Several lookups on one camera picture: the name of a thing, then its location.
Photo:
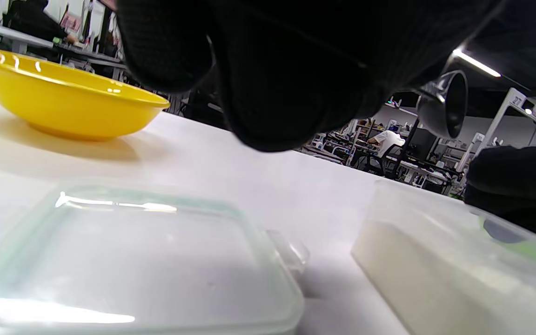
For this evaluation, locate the clear plastic container lid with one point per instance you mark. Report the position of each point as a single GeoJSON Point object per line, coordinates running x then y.
{"type": "Point", "coordinates": [133, 260]}

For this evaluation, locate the person's right hand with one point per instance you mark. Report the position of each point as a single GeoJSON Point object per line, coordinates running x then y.
{"type": "Point", "coordinates": [524, 186]}

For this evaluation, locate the black computer monitor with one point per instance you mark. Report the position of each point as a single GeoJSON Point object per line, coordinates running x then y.
{"type": "Point", "coordinates": [421, 144]}

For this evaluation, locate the white metal frame stand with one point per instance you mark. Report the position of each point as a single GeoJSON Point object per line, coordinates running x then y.
{"type": "Point", "coordinates": [505, 111]}

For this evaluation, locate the yellow plastic bowl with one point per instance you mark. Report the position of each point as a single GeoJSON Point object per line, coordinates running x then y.
{"type": "Point", "coordinates": [63, 100]}

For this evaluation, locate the grey work table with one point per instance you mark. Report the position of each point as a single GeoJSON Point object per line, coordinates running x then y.
{"type": "Point", "coordinates": [21, 39]}

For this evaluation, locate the black measuring scoop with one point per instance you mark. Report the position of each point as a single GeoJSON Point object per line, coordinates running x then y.
{"type": "Point", "coordinates": [442, 104]}

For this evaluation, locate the person's left hand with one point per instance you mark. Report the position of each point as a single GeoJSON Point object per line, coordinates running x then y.
{"type": "Point", "coordinates": [296, 60]}

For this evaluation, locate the clear plastic storage container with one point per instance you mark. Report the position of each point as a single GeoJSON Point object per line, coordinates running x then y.
{"type": "Point", "coordinates": [417, 209]}

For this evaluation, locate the long ceiling light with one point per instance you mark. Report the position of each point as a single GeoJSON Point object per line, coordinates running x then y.
{"type": "Point", "coordinates": [476, 62]}

